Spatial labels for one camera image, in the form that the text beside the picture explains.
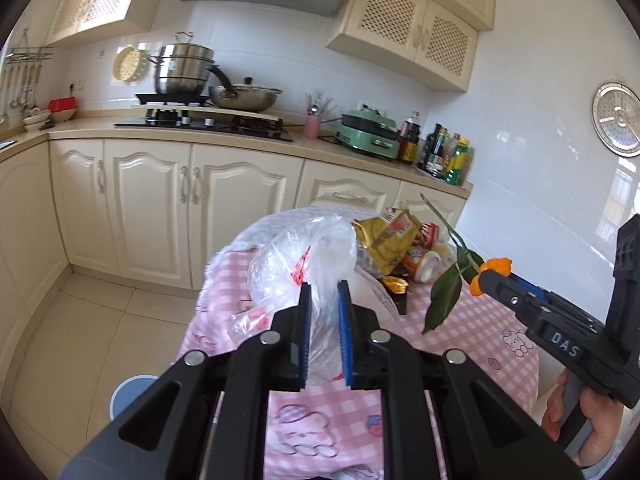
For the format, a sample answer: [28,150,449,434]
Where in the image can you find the cream lattice wall cabinet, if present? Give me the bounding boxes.
[45,0,166,48]
[326,0,483,92]

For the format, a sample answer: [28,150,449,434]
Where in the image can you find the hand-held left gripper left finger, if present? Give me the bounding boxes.
[60,282,311,480]

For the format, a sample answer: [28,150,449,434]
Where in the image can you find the steel wok with lid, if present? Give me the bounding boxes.
[202,62,283,112]

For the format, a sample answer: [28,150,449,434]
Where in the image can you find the pink checked tablecloth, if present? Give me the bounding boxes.
[175,240,543,480]

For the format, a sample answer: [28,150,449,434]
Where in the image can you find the tangerine peel with leafy twig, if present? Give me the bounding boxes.
[419,193,513,336]

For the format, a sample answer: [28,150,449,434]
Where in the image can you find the green electric cooker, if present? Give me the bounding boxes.
[334,105,401,161]

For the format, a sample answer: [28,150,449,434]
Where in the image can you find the stack of white bowls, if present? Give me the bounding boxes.
[22,109,52,132]

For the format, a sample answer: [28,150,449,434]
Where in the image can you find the wall utensil rack with ladles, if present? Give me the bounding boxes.
[0,27,55,121]

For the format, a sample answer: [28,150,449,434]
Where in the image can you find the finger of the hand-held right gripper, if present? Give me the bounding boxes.
[479,268,549,329]
[507,274,576,312]

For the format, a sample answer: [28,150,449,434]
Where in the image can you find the clear plastic bag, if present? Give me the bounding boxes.
[227,212,401,386]

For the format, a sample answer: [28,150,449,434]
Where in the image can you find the cream round colander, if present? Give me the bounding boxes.
[112,45,151,82]

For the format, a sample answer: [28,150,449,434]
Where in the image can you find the orange soda can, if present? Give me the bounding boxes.
[402,247,443,283]

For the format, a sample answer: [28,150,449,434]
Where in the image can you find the stainless steel steamer pot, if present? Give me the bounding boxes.
[148,31,216,96]

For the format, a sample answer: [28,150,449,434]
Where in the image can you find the round metal steamer plate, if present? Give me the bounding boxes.
[591,81,640,157]

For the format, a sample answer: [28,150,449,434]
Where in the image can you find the black gas stove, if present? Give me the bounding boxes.
[114,92,295,143]

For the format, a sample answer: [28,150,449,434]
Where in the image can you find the crushed red soda can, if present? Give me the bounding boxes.
[417,223,441,251]

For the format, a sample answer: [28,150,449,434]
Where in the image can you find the red lidded container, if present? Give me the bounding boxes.
[48,96,80,122]

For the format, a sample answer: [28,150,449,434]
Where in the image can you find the green bottle with yellow cap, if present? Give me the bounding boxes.
[443,136,471,186]

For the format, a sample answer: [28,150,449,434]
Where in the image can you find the blue plastic bucket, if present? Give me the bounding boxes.
[109,374,163,423]

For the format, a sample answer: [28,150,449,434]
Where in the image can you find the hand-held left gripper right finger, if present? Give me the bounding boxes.
[337,280,586,480]

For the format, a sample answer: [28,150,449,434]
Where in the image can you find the person's right forearm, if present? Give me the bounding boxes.
[575,450,633,480]

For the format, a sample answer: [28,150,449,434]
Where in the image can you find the person's right hand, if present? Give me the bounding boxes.
[542,370,626,466]

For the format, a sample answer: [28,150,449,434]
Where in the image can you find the cream lower kitchen cabinets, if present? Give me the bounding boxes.
[0,137,473,341]

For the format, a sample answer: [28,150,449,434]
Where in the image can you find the yellow snack bag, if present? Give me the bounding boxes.
[352,208,423,277]

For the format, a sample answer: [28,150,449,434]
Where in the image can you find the small yellow-black packet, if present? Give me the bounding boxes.
[382,276,411,316]

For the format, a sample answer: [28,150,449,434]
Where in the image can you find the pink utensil holder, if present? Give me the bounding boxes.
[305,91,341,139]

